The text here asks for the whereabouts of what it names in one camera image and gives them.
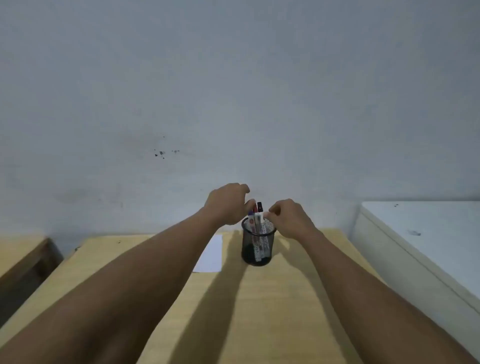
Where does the person's right hand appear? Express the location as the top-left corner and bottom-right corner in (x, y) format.
(263, 199), (320, 241)

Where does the person's left hand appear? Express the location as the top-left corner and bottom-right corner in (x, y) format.
(202, 183), (257, 227)

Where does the person's right forearm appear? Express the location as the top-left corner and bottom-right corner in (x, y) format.
(300, 229), (479, 364)

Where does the person's left forearm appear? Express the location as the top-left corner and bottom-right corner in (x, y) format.
(0, 206), (226, 364)

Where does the white barrel marker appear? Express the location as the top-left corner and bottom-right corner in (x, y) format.
(254, 212), (266, 262)

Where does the black mesh pen holder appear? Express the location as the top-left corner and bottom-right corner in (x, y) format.
(241, 217), (277, 267)

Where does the white paper sheet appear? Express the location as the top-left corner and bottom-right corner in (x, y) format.
(192, 234), (224, 273)

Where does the white cabinet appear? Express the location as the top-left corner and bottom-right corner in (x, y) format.
(349, 201), (480, 340)

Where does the wooden side desk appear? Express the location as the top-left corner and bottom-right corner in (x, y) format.
(0, 236), (64, 328)

